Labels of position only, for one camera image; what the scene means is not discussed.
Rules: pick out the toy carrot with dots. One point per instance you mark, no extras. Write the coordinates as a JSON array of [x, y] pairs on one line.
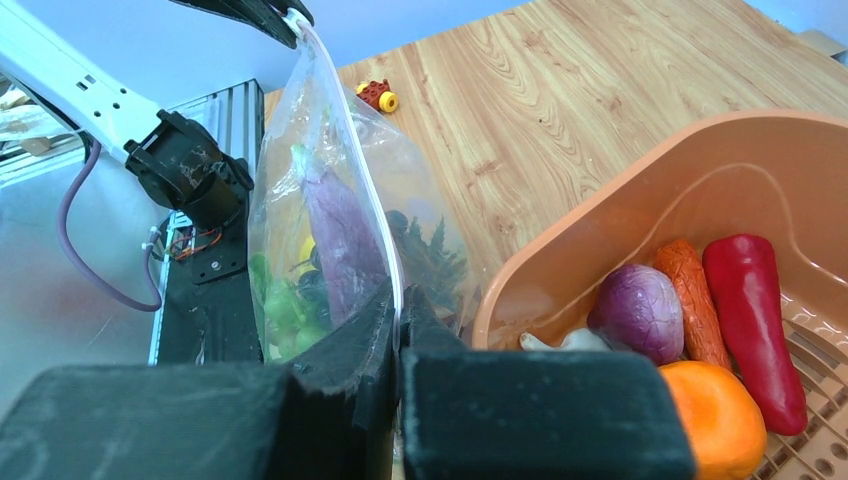
[[703, 340]]

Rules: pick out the pink toy onion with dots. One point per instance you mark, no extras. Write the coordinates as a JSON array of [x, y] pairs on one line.
[[637, 307]]

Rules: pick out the green toy grape bunch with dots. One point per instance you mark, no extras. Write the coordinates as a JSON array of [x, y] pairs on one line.
[[292, 314]]

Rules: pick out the orange plastic basin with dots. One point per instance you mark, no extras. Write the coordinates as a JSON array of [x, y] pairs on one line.
[[779, 174]]

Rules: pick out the toy pineapple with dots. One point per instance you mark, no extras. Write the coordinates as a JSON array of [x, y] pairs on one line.
[[428, 263]]

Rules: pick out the toy orange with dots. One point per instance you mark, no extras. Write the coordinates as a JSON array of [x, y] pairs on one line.
[[723, 424]]

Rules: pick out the red toy chili pepper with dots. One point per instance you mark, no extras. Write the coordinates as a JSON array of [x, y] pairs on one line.
[[742, 276]]

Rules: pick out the clear zip top bag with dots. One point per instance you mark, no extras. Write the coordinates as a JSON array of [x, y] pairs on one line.
[[382, 165]]

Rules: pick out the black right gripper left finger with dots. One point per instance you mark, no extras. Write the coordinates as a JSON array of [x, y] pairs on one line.
[[325, 414]]

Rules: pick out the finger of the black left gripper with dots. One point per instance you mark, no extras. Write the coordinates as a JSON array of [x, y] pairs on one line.
[[278, 19]]

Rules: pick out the purple toy eggplant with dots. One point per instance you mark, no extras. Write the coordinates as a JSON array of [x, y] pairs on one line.
[[351, 261]]

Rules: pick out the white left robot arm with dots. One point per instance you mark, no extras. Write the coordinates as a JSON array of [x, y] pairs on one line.
[[177, 162]]

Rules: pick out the yellow toy lemon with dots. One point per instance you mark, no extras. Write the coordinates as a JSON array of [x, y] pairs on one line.
[[305, 262]]

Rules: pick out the white toy garlic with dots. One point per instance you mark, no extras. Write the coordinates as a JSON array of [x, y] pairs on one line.
[[581, 339]]

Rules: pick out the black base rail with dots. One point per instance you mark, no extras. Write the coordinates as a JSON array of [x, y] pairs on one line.
[[208, 314]]

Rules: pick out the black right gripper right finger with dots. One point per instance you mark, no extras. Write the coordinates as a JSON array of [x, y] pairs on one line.
[[471, 414]]

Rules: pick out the small toy on table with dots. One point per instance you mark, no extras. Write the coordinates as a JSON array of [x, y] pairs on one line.
[[378, 95]]

